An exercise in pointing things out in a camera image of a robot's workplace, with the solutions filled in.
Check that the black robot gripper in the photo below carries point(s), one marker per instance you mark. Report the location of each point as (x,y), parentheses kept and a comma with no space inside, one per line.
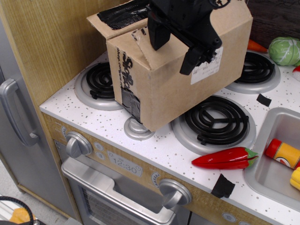
(189,21)

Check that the small brown cardboard box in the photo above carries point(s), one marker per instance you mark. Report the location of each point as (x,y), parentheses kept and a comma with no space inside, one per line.
(148,82)

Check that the orange toy carrot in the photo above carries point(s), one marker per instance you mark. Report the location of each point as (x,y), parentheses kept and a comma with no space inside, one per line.
(254,46)

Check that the front right black burner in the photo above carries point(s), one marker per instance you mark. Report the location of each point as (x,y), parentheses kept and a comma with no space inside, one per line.
(215,124)

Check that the black burner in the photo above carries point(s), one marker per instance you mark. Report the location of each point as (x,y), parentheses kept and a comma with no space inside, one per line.
(94,88)
(260,74)
(215,124)

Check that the back right black burner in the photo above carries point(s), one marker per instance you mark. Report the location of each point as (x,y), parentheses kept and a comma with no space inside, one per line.
(260,74)

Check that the left black burner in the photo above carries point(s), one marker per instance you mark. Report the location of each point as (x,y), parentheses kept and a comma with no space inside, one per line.
(94,88)

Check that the small silver centre burner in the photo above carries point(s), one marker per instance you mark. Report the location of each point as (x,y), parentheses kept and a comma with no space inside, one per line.
(137,131)

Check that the black tape piece back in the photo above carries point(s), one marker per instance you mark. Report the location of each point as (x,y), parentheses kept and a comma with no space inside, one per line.
(263,100)

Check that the black tape piece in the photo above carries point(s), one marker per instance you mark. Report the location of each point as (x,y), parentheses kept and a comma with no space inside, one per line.
(263,100)
(223,187)

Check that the green toy cabbage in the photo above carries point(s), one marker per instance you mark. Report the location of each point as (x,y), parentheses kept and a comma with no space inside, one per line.
(285,51)

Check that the red white toy food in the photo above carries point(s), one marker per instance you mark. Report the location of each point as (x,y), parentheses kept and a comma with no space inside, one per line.
(296,73)

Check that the red toy chili pepper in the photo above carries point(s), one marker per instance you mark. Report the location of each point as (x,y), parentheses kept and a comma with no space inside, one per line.
(233,158)

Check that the oven clock display panel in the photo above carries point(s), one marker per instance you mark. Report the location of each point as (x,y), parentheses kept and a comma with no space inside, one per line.
(125,164)

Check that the left silver oven knob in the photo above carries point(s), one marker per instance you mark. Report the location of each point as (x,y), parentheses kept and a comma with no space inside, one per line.
(77,145)

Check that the silver oven knob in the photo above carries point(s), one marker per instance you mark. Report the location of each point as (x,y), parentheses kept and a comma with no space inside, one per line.
(174,193)
(77,145)

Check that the right silver oven knob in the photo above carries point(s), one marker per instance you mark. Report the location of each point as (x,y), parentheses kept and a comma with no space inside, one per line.
(174,193)

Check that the black tape piece front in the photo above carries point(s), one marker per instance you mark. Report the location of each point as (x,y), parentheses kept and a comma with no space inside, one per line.
(223,187)

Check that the red yellow toy bottle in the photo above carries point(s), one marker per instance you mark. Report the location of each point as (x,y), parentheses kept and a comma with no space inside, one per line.
(283,153)

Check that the silver toy sink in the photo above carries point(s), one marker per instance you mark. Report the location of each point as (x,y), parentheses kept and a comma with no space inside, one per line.
(267,176)

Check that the yellow toy corn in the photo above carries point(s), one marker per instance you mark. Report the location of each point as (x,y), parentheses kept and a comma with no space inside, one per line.
(295,179)

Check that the orange object on floor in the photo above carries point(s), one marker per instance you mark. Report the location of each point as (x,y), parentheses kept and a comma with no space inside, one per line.
(21,215)

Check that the silver oven door handle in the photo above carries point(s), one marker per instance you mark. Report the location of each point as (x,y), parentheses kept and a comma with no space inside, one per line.
(104,204)

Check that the grey fridge door handle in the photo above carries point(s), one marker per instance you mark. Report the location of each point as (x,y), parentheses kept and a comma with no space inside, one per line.
(7,90)

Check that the black cable loop floor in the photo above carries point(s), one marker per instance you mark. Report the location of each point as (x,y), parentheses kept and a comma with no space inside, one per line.
(20,203)

